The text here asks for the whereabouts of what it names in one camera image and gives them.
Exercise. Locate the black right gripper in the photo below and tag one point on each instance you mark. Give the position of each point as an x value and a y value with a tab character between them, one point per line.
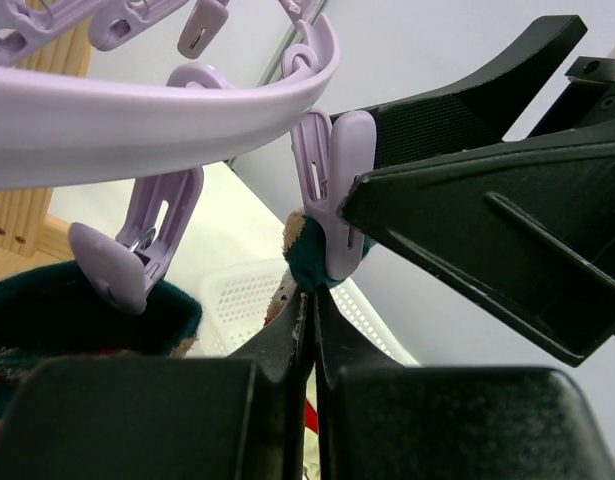
480	108

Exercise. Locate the wooden rack right post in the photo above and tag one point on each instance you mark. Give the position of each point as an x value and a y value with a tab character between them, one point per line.
44	55

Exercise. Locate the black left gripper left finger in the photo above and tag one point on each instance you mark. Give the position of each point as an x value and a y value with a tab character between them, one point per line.
238	417

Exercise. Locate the green christmas sock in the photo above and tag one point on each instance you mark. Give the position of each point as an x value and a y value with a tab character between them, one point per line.
53	311

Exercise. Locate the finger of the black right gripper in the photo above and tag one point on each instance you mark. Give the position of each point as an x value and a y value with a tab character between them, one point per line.
525	230

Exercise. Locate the red sock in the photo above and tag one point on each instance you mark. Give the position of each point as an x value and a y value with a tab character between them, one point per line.
311	418

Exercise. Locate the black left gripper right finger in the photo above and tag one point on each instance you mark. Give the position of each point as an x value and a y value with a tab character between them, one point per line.
379	419

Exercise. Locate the purple round clip hanger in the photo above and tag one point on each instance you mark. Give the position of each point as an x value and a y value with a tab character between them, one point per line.
162	137

